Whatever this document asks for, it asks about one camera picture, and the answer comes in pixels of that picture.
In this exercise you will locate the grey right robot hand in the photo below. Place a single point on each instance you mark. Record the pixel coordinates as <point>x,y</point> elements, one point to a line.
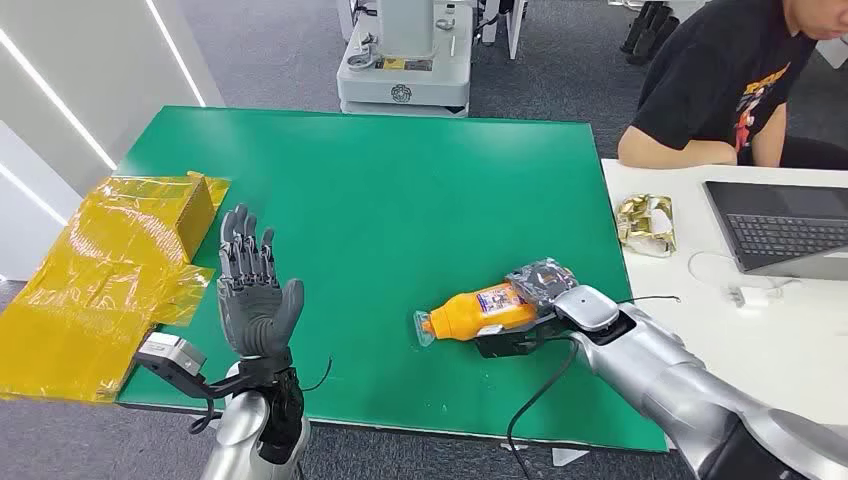
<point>540,281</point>

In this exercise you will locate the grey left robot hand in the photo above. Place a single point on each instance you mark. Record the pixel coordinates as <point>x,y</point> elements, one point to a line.
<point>255,311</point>

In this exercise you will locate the orange bottle with clear cap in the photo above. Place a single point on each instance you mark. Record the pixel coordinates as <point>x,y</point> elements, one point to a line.
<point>470,316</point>

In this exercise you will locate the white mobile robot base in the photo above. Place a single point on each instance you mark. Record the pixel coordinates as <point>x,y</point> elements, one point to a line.
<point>404,73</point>

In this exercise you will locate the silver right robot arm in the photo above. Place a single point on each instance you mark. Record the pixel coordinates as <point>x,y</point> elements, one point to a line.
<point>662,384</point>

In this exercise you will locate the crumpled gold foil wrapper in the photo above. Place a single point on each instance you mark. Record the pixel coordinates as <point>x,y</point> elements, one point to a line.
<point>646,225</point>

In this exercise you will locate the yellow tape-wrapped cardboard box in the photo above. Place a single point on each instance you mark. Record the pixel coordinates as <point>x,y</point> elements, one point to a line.
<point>99,278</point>

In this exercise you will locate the white power adapter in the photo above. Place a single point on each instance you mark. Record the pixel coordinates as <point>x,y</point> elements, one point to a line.
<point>748,297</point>

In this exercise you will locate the dark grey laptop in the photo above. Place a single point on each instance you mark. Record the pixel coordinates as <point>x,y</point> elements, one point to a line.
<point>782,228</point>

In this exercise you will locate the white furniture leg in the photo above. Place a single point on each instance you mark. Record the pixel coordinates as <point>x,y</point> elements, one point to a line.
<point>515,26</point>

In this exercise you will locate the person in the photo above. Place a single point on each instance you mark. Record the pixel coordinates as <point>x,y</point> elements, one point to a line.
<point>715,73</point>

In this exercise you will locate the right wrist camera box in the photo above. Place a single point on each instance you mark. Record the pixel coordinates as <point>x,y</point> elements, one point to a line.
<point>507,342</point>

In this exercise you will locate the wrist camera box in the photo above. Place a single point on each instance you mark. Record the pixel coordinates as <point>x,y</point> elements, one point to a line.
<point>171,352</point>
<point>507,342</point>

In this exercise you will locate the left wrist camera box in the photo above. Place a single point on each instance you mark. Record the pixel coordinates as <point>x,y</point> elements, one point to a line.
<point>171,352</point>

